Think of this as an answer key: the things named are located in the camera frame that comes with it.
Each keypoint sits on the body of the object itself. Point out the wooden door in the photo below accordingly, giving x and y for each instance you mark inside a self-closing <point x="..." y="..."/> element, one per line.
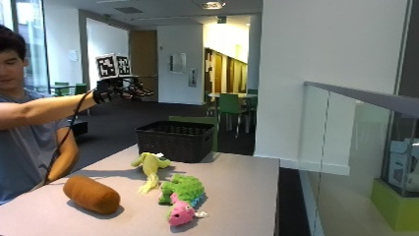
<point x="143" y="62"/>

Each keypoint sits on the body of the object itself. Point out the white marker cube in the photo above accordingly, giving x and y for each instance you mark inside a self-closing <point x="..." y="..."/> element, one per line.
<point x="113" y="66"/>

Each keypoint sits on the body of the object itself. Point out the dark woven basket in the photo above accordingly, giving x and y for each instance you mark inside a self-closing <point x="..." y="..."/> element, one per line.
<point x="176" y="140"/>

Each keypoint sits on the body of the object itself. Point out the round white table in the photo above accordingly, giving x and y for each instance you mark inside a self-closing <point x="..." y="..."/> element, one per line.
<point x="232" y="95"/>

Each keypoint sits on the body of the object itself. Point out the yellow green plush toy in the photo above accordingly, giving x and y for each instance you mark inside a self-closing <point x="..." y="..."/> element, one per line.
<point x="151" y="167"/>

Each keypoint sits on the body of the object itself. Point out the the person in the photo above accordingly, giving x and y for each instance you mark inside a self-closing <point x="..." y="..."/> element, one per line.
<point x="24" y="124"/>

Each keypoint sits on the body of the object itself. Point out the brown cylindrical plush cushion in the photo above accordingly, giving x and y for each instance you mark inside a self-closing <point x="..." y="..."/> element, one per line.
<point x="92" y="194"/>

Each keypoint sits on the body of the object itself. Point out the green pink plush crocodile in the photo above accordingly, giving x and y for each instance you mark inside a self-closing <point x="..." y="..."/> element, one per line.
<point x="183" y="196"/>

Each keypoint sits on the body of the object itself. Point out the glass railing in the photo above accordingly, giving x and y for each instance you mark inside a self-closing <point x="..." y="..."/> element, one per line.
<point x="349" y="157"/>

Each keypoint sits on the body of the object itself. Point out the green block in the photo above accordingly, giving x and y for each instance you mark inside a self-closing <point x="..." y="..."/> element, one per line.
<point x="395" y="209"/>

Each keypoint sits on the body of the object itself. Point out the white wall notice board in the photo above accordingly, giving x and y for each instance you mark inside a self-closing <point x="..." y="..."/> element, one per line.
<point x="177" y="63"/>

